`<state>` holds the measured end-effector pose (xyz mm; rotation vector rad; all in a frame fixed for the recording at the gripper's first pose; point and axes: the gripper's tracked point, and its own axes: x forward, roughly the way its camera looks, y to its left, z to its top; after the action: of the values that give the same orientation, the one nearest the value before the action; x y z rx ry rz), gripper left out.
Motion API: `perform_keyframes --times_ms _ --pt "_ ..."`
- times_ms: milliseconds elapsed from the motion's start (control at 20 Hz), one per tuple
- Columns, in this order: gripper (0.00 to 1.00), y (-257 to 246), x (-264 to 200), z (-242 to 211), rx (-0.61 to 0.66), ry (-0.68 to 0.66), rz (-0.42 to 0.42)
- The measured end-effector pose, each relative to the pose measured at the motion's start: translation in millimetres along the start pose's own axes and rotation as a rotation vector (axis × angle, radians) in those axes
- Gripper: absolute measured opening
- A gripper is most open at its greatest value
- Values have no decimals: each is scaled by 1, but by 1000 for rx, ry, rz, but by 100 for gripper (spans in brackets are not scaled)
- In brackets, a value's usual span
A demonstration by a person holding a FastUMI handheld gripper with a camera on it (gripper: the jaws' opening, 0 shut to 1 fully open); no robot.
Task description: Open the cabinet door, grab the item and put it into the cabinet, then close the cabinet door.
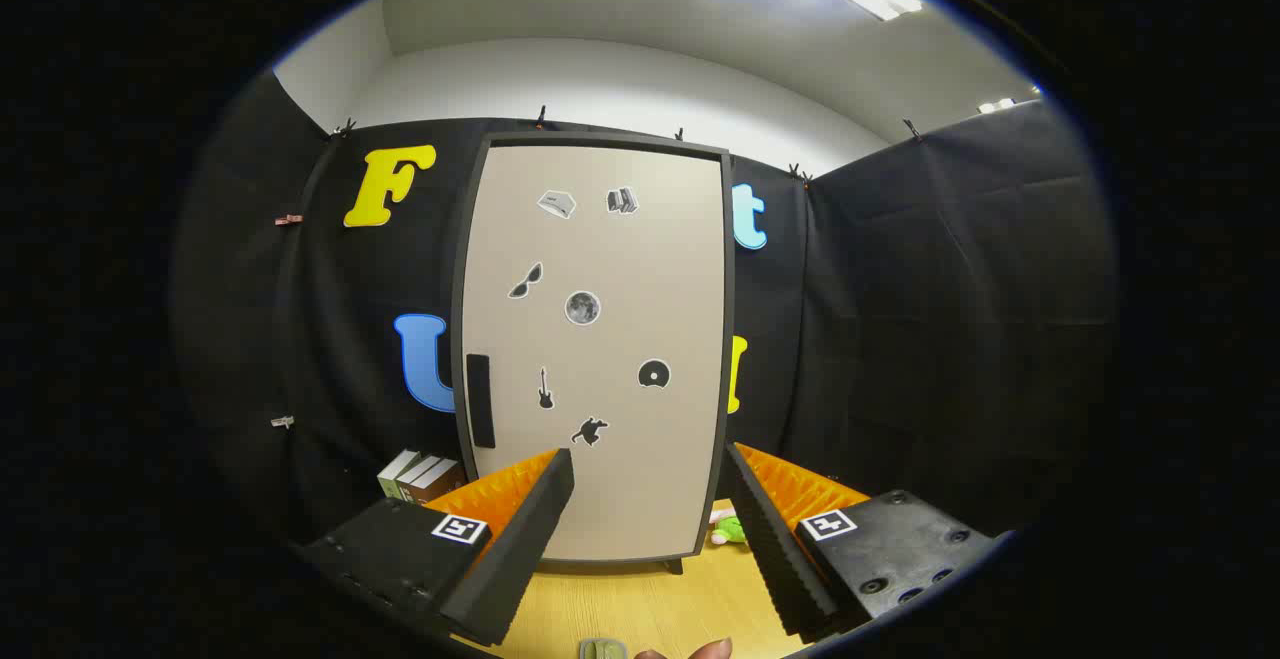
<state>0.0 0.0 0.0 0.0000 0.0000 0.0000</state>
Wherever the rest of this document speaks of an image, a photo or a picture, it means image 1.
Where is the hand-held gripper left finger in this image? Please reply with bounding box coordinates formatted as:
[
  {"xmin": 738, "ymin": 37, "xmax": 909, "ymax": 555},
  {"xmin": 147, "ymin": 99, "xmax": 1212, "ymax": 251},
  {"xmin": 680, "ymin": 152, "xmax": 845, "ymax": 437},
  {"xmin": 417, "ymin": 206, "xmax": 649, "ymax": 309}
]
[{"xmin": 298, "ymin": 447, "xmax": 577, "ymax": 648}]

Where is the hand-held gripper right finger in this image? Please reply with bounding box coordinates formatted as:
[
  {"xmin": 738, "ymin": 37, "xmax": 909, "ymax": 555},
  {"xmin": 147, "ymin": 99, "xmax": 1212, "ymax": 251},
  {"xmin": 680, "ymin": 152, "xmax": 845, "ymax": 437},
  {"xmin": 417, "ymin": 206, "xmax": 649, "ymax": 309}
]
[{"xmin": 725, "ymin": 441, "xmax": 1004, "ymax": 643}]

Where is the beige cabinet door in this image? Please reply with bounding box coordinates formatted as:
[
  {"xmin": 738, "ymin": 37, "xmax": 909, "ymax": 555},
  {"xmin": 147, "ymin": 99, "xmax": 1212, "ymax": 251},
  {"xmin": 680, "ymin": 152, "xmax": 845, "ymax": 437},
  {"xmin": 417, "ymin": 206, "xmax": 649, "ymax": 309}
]
[{"xmin": 462, "ymin": 144, "xmax": 729, "ymax": 562}]

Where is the black door handle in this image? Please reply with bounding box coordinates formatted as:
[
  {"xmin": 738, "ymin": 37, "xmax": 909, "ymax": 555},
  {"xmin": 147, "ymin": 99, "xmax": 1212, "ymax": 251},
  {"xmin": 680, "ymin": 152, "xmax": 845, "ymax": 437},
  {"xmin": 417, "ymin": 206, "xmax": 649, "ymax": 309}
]
[{"xmin": 466, "ymin": 353, "xmax": 497, "ymax": 448}]

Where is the green white plush toy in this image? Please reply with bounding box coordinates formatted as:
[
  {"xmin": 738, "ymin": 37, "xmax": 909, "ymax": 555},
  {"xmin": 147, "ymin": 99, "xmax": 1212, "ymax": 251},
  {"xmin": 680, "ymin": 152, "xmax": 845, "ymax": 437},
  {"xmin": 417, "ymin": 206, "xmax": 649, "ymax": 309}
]
[{"xmin": 708, "ymin": 505, "xmax": 750, "ymax": 549}]

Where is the brown hardcover book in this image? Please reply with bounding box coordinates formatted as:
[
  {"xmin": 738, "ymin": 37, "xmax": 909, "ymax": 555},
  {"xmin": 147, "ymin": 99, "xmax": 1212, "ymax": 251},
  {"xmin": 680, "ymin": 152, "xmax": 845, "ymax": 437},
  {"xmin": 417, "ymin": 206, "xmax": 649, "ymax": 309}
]
[
  {"xmin": 398, "ymin": 454, "xmax": 441, "ymax": 503},
  {"xmin": 412, "ymin": 459, "xmax": 468, "ymax": 506}
]

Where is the dark grey cabinet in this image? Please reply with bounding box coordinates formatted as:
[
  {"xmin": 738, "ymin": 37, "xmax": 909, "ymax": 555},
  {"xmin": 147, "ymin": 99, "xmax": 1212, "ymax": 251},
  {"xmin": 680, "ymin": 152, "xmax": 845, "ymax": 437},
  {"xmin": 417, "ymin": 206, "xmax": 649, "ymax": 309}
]
[{"xmin": 450, "ymin": 132, "xmax": 736, "ymax": 575}]

